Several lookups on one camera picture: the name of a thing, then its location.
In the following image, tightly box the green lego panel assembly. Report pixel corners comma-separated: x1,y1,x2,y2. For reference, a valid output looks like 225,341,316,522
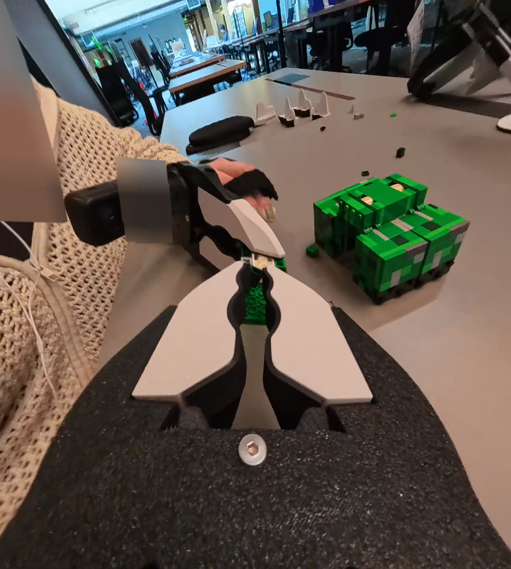
240,254,288,326

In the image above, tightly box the dark flat strip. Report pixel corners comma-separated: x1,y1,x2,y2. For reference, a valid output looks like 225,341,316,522
265,72,356,101

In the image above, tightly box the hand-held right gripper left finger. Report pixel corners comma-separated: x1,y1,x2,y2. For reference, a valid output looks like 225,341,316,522
131,260,251,402

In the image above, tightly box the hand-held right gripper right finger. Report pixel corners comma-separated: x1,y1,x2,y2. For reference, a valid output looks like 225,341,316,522
262,264,375,407

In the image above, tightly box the person's left hand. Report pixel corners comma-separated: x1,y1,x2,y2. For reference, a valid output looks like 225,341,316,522
208,158,279,224

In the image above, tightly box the large green lego build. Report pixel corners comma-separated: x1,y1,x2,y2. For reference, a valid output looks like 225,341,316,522
312,172,470,306

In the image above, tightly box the black office chair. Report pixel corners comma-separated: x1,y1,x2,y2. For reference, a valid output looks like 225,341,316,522
96,60,139,127

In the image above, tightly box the black wrist rest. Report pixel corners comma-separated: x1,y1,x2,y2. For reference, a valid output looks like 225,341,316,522
186,115,256,155

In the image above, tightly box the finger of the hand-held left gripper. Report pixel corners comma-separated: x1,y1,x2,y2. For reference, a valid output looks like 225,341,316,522
202,198,286,259
189,240,243,275

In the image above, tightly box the wooden work table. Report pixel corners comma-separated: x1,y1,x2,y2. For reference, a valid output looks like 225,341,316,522
168,57,248,106

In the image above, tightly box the person's left forearm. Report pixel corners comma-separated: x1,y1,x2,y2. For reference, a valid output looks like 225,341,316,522
53,95,190,196

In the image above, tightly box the white earphone cable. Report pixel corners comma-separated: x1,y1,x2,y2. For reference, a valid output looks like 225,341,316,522
0,221,60,398

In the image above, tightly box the black and white stand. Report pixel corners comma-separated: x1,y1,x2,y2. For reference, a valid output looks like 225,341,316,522
407,0,511,98

